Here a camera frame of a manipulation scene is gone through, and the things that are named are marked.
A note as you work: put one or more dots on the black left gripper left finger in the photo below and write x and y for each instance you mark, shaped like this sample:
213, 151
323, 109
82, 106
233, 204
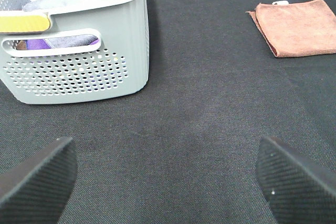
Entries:
38, 189

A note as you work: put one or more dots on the grey perforated laundry basket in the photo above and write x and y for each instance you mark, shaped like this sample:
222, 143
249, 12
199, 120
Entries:
115, 66

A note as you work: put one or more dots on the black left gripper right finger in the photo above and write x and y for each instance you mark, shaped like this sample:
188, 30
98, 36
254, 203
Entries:
297, 189

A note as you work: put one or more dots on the purple towel in basket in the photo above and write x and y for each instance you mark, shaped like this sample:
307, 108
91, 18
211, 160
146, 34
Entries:
57, 42

